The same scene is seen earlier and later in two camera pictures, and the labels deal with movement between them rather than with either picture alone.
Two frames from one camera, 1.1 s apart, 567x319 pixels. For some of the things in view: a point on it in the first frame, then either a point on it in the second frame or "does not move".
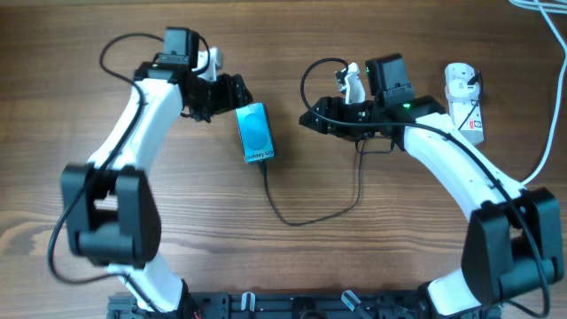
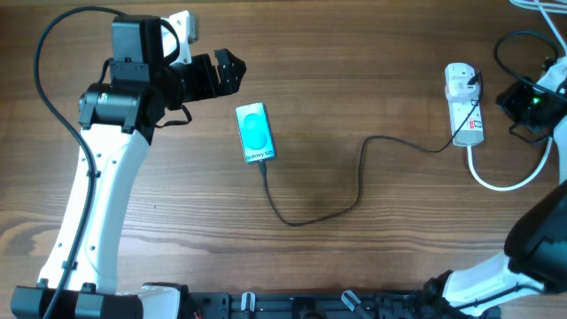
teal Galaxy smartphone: x=255 y=132 does not move
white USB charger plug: x=458 y=89 does not move
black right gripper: x=329 y=105 to x=508 y=100
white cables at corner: x=544 y=6 does not move
